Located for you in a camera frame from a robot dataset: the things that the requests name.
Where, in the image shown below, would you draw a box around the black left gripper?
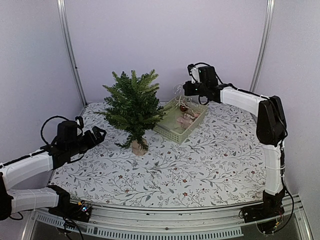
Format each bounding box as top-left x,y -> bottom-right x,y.
67,126 -> 107,158

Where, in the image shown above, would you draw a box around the clear wire fairy lights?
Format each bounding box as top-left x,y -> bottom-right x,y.
173,84 -> 193,108

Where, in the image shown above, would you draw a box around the pale green perforated basket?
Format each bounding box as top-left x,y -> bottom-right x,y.
153,95 -> 208,144

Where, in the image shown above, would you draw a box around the small green christmas tree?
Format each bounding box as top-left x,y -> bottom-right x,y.
95,69 -> 168,156

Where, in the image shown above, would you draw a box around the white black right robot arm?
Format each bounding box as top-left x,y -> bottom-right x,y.
182,62 -> 288,223

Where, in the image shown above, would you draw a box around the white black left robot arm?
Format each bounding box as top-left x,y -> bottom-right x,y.
0,116 -> 107,222

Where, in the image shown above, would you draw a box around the red bauble ornament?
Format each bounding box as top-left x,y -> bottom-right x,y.
179,105 -> 188,112

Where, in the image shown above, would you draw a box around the pink bow ornaments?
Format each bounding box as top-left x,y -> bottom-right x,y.
176,112 -> 200,129

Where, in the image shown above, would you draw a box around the floral white table mat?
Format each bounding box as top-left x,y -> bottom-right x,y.
50,103 -> 266,208

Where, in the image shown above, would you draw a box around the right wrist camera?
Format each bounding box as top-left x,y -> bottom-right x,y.
187,63 -> 200,84

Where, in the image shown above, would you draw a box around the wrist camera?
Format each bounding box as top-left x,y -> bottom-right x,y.
187,63 -> 200,84
75,116 -> 84,129

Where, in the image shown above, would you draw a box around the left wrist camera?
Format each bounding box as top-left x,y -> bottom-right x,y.
75,116 -> 84,129

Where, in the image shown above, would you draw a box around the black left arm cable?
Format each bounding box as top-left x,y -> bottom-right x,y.
40,114 -> 77,146

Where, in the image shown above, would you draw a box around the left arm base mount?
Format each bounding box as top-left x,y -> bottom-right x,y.
48,198 -> 92,223

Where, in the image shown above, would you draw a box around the aluminium front rail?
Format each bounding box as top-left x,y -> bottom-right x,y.
21,194 -> 314,240

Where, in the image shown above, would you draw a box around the right aluminium frame post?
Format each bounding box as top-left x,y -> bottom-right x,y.
249,0 -> 275,92

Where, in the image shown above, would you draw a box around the aluminium frame post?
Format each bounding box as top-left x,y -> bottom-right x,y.
56,0 -> 88,108
249,0 -> 275,92

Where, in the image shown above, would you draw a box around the left aluminium frame post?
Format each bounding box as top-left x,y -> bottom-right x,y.
56,0 -> 88,108

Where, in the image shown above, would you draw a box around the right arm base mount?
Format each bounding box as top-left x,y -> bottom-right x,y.
238,202 -> 295,236

